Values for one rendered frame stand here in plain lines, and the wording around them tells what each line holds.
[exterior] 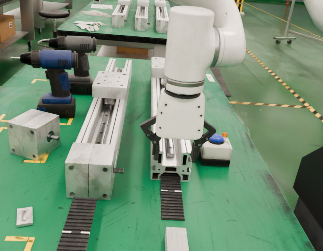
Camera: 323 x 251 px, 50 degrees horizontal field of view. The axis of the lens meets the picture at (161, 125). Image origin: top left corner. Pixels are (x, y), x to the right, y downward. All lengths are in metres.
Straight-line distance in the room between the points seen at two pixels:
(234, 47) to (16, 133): 0.59
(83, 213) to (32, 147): 0.29
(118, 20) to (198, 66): 2.12
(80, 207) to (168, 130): 0.24
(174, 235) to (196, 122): 0.23
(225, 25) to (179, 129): 0.23
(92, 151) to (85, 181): 0.07
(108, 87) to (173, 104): 0.45
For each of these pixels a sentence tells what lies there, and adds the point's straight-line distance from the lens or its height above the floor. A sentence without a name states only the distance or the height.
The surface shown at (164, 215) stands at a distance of 0.77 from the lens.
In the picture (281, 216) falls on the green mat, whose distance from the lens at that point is 0.86.
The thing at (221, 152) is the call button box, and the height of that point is 0.83.
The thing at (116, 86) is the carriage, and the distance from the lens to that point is 1.11.
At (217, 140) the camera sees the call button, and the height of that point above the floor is 0.85.
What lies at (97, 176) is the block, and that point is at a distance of 0.77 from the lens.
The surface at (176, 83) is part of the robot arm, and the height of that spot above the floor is 1.07.
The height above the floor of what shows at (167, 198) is 0.79.
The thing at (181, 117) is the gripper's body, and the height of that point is 0.99.
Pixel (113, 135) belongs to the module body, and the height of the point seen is 0.86.
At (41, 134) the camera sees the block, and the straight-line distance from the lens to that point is 0.94.
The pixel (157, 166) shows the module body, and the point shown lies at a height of 0.82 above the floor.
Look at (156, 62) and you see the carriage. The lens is 1.43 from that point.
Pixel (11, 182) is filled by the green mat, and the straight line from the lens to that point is 0.90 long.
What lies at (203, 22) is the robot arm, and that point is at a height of 1.19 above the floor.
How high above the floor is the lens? 1.28
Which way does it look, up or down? 26 degrees down
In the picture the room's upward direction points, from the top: 5 degrees clockwise
